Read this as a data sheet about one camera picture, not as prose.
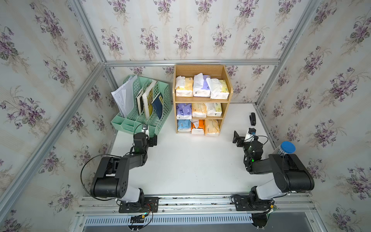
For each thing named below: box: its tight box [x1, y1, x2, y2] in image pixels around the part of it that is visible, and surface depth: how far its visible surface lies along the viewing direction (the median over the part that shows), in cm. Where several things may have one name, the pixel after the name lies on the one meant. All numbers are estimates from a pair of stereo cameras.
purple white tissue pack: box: [192, 72, 211, 98], surface depth 80 cm
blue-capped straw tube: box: [272, 141, 297, 155], surface depth 75 cm
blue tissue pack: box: [177, 119, 192, 132], surface depth 101 cm
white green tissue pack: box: [205, 102, 223, 117], surface depth 90 cm
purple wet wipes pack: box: [176, 102, 193, 120], surface depth 89 cm
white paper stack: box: [111, 74, 138, 118], surface depth 95 cm
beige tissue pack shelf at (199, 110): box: [191, 102, 208, 119], surface depth 90 cm
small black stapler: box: [249, 112, 257, 127], surface depth 109 cm
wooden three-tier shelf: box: [172, 64, 234, 137], surface depth 88 cm
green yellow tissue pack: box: [205, 77, 230, 100], surface depth 78 cm
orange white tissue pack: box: [190, 119, 206, 135], surface depth 97 cm
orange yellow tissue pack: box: [174, 75, 194, 98], surface depth 80 cm
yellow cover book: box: [142, 79, 157, 120], surface depth 97 cm
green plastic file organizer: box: [110, 74, 172, 136], surface depth 100 cm
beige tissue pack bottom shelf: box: [206, 119, 220, 137], surface depth 100 cm
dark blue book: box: [151, 92, 164, 120], surface depth 103 cm
